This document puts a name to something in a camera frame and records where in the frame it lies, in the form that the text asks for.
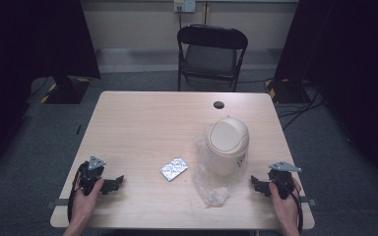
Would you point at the small black floor object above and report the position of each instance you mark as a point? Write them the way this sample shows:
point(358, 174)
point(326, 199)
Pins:
point(78, 129)

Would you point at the grey table frame bar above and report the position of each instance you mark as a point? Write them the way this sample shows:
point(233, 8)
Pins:
point(57, 203)
point(309, 202)

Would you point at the person's right hand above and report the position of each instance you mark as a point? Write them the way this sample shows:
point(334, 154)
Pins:
point(287, 209)

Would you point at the black stand base striped tape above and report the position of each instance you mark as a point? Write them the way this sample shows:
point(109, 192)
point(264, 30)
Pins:
point(67, 93)
point(283, 93)

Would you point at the silver blister pack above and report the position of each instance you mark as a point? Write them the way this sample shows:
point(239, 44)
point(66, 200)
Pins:
point(174, 169)

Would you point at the white wall socket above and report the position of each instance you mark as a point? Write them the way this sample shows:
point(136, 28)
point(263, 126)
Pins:
point(184, 5)

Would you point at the beige swing-lid trash can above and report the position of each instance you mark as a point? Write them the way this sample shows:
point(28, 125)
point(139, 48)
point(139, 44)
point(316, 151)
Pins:
point(227, 144)

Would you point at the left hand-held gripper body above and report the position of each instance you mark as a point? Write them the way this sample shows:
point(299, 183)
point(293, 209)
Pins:
point(86, 177)

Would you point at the black curtain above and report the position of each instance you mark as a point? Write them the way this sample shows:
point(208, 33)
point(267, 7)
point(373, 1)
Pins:
point(29, 39)
point(351, 49)

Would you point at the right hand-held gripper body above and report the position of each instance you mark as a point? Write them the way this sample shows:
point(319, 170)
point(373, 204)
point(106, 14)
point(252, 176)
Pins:
point(283, 180)

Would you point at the person's left hand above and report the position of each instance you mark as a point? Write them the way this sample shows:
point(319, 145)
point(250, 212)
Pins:
point(82, 206)

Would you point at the black folding chair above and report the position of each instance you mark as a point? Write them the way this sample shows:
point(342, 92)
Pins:
point(210, 55)

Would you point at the clear plastic bag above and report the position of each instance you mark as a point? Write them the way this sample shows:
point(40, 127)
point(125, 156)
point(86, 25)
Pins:
point(210, 187)

